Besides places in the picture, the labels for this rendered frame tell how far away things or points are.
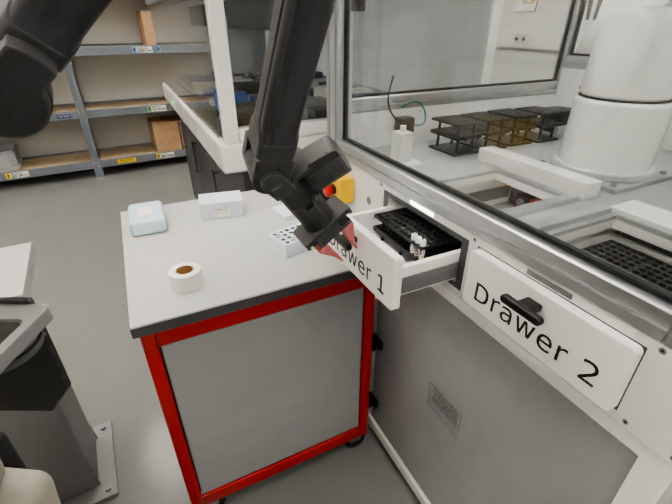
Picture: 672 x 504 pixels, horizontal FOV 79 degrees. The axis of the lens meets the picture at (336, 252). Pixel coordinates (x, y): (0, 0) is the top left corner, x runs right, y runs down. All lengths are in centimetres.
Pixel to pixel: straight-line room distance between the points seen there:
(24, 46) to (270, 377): 86
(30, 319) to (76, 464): 111
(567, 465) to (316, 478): 86
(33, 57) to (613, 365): 71
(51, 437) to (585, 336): 132
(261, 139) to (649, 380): 58
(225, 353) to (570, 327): 71
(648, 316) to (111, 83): 466
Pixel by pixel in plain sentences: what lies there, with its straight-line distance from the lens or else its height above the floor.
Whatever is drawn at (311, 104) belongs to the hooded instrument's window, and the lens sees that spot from 160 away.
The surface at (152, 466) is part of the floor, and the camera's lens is 164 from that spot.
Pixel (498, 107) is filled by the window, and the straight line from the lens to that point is 73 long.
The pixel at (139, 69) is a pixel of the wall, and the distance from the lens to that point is 484.
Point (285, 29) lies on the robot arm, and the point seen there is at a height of 127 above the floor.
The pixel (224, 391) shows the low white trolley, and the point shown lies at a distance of 109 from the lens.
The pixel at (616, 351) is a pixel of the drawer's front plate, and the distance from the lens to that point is 65.
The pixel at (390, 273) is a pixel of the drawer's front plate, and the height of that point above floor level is 90.
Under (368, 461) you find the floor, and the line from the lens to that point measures 153.
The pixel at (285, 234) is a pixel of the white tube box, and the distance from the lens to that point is 107.
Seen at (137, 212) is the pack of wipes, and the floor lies 80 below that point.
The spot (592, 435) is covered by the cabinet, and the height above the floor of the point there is 73.
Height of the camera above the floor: 128
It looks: 30 degrees down
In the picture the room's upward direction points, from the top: straight up
